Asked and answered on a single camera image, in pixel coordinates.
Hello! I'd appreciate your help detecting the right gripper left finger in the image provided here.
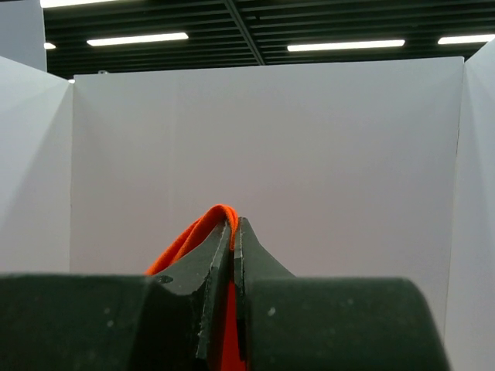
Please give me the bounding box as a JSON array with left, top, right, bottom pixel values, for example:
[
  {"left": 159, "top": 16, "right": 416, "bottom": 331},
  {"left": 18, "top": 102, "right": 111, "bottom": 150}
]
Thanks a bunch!
[{"left": 148, "top": 222, "right": 231, "bottom": 359}]

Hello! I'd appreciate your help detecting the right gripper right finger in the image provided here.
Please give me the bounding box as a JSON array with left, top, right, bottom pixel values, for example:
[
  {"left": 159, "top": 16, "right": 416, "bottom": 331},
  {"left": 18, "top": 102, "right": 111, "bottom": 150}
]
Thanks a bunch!
[{"left": 233, "top": 217, "right": 295, "bottom": 359}]

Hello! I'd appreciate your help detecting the orange t shirt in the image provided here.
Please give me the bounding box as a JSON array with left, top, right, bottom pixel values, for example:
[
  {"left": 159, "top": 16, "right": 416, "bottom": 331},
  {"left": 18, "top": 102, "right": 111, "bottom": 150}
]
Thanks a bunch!
[{"left": 145, "top": 204, "right": 246, "bottom": 371}]

